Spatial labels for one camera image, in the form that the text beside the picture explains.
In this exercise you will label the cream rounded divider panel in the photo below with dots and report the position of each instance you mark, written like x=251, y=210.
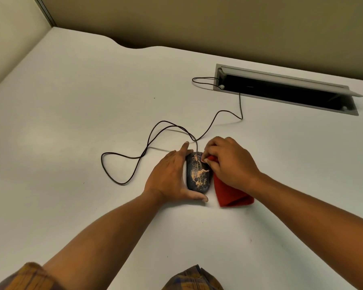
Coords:
x=12, y=39

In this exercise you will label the red cloth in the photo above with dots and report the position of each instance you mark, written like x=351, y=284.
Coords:
x=230, y=196

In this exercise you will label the person's right hand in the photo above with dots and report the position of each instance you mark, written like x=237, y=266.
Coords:
x=234, y=166

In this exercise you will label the person's left forearm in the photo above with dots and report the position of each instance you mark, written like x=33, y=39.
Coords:
x=109, y=244

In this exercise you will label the wide beige partition panel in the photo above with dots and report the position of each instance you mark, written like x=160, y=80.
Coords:
x=214, y=24

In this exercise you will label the person's right forearm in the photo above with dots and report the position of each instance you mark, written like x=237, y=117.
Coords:
x=314, y=232

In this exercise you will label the grey metal partition post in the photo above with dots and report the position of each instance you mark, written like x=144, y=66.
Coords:
x=45, y=12

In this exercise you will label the person's left hand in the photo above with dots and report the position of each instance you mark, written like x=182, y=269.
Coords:
x=166, y=181

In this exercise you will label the black computer mouse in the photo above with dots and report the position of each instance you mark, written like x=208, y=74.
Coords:
x=196, y=178

